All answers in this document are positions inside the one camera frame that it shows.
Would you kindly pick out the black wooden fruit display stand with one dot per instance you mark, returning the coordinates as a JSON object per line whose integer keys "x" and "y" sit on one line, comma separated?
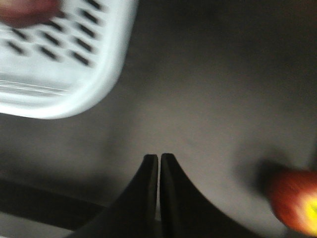
{"x": 229, "y": 87}

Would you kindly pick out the red yellow apple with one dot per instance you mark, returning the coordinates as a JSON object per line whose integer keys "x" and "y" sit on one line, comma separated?
{"x": 24, "y": 13}
{"x": 292, "y": 195}

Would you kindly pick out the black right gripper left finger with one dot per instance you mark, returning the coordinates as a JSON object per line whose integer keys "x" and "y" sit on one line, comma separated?
{"x": 132, "y": 214}

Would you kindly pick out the light blue plastic basket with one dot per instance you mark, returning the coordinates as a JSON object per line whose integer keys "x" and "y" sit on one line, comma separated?
{"x": 65, "y": 66}

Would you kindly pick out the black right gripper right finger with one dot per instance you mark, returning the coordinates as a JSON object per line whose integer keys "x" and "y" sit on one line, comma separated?
{"x": 186, "y": 213}

